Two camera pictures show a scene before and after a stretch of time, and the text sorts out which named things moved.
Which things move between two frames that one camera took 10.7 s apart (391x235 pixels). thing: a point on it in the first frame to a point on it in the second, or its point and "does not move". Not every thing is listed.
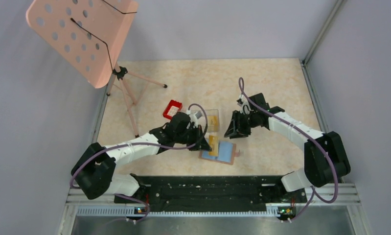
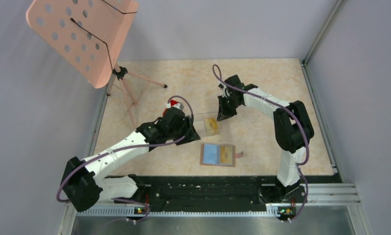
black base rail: [201, 193] does not move
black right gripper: [233, 132] to [224, 113]
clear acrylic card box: [213, 118] does not move
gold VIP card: [213, 143] to [210, 123]
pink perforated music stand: [88, 36] does not move
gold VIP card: [214, 121] to [226, 152]
